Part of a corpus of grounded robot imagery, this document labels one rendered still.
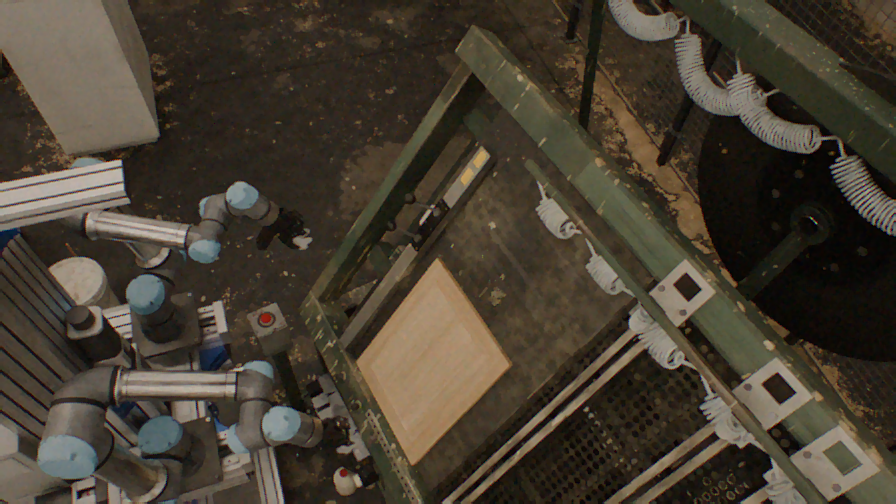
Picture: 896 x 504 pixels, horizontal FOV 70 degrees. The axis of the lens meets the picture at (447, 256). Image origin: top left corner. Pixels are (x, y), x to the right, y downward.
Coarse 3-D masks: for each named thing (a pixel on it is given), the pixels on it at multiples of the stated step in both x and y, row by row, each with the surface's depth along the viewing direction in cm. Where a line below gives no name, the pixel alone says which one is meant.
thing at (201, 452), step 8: (192, 440) 194; (200, 440) 200; (192, 448) 193; (200, 448) 197; (192, 456) 193; (200, 456) 196; (184, 464) 191; (192, 464) 195; (200, 464) 197; (184, 472) 193; (192, 472) 195
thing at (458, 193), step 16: (480, 176) 198; (448, 192) 203; (464, 192) 200; (432, 240) 211; (400, 256) 218; (416, 256) 214; (400, 272) 218; (384, 288) 223; (368, 304) 229; (384, 304) 228; (368, 320) 230; (352, 336) 235
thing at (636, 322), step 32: (672, 288) 146; (704, 288) 142; (640, 320) 138; (672, 320) 146; (608, 352) 161; (640, 352) 156; (576, 384) 167; (608, 384) 165; (544, 416) 174; (512, 448) 182; (480, 480) 194
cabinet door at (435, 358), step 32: (416, 288) 216; (448, 288) 206; (416, 320) 216; (448, 320) 206; (480, 320) 197; (384, 352) 227; (416, 352) 216; (448, 352) 206; (480, 352) 197; (384, 384) 226; (416, 384) 216; (448, 384) 206; (480, 384) 196; (416, 416) 215; (448, 416) 205; (416, 448) 215
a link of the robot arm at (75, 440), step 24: (72, 408) 142; (96, 408) 145; (48, 432) 139; (72, 432) 139; (96, 432) 143; (48, 456) 136; (72, 456) 137; (96, 456) 142; (120, 456) 154; (120, 480) 157; (144, 480) 165; (168, 480) 173
